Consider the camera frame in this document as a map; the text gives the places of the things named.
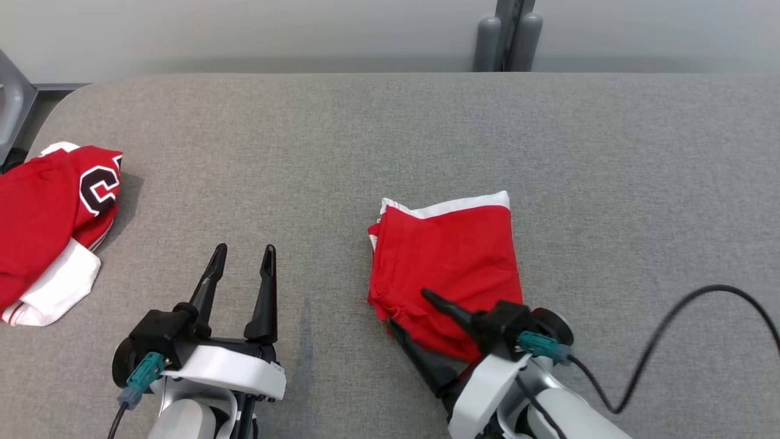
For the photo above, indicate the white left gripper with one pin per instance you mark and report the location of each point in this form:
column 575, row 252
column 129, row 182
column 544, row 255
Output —
column 231, row 369

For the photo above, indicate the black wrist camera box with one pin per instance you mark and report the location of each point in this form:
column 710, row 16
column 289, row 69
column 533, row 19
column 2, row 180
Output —
column 509, row 320
column 164, row 332

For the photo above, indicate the red jersey with white sleeves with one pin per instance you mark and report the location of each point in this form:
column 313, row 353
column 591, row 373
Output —
column 36, row 231

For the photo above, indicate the grey partition joint post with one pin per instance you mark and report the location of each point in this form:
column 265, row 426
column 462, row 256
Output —
column 509, row 36

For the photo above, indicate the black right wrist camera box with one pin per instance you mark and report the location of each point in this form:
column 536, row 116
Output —
column 509, row 320

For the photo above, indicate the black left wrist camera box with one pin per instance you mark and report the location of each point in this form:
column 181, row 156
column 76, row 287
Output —
column 164, row 332

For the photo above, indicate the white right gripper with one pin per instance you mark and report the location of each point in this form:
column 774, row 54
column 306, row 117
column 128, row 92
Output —
column 487, row 390

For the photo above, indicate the grey chair frame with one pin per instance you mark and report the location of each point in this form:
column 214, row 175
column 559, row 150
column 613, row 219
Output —
column 12, row 103

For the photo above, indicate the grey fabric padded table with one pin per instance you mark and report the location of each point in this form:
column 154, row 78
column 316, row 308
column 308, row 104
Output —
column 365, row 152

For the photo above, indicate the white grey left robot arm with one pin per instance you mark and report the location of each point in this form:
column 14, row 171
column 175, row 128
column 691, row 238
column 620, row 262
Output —
column 183, row 421

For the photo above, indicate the red shorts with white band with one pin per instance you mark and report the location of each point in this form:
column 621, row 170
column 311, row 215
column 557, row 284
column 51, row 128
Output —
column 451, row 256

